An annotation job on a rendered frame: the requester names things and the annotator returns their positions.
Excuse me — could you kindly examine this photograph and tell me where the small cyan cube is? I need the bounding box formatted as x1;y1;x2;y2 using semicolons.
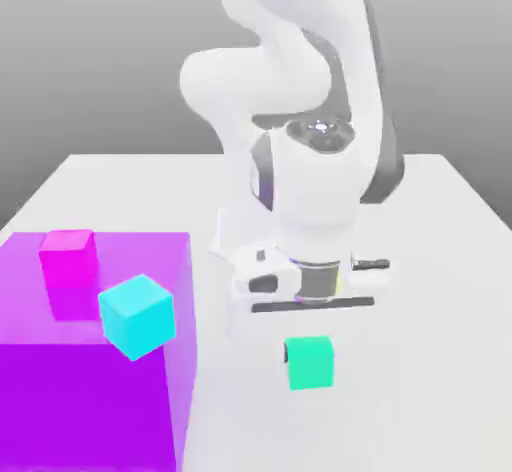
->
97;273;178;362

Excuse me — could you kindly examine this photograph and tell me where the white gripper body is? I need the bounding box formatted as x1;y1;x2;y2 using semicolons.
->
227;295;395;341

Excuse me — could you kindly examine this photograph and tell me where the large purple box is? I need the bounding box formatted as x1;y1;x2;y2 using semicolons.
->
0;231;198;472

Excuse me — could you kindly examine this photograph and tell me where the small magenta cube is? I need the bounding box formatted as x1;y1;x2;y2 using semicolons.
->
38;229;100;322

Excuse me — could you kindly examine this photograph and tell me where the small green cube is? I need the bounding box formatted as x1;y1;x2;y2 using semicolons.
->
283;335;336;392

